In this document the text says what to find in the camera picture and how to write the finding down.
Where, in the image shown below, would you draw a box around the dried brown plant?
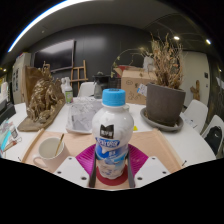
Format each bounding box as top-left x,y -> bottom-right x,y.
111,32 -> 184,90

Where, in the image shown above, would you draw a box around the black backpack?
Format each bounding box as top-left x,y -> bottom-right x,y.
203,125 -> 223,156

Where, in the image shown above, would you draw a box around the green-labelled spray bottle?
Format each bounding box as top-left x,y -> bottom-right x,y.
64,77 -> 74,104

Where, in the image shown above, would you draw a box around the white bottle with blue cap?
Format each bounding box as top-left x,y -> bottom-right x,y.
91,88 -> 135,180

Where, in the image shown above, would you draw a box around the white mug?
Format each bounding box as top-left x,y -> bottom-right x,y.
32,136 -> 71,174

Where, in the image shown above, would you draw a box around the grey pot saucer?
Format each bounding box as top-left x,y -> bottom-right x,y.
139,107 -> 185,132

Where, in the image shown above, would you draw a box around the wooden stick in mug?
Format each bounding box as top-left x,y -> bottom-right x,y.
54,133 -> 66,157

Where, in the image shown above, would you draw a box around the black flat boxes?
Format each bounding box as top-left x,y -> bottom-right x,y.
0,99 -> 17,125

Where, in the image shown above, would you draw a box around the grey printed magazine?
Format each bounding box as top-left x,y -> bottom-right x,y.
65,98 -> 103,134

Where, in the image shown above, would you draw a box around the golden brown sculpture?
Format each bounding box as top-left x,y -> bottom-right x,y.
17,61 -> 67,133

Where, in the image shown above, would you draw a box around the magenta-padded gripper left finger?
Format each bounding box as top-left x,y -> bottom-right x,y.
53,143 -> 98,189

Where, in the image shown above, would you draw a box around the beige canvas mat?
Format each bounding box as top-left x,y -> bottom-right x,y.
21,128 -> 184,191

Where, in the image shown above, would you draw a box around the brown cardboard box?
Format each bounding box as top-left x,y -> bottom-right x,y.
113,66 -> 158,106

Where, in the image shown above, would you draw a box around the white wrapped plaster figure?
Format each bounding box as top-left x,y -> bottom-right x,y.
143,54 -> 156,73

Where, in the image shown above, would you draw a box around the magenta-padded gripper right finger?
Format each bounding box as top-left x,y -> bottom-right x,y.
127,143 -> 170,189

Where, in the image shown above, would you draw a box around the wooden figure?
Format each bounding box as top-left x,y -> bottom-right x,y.
189,79 -> 201,102

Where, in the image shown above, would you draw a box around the white chair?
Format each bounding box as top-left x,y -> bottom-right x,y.
199,114 -> 224,158
183,99 -> 209,134
77,81 -> 96,98

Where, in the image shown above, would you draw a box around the black wall screen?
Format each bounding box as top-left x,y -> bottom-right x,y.
33,39 -> 76,73

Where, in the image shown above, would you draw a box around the wooden easel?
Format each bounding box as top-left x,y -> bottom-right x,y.
69,59 -> 89,90

